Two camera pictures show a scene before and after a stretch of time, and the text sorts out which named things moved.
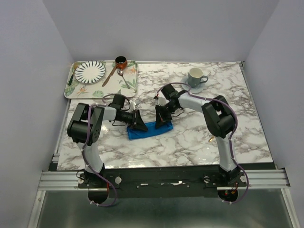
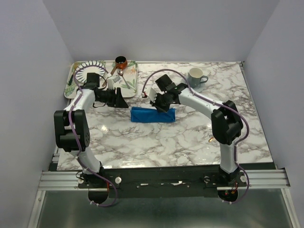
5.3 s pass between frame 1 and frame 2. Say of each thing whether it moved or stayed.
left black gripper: moved
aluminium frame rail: stayed
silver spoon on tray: stayed
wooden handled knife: stayed
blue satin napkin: moved
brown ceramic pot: stayed
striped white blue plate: stayed
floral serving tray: stayed
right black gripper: moved
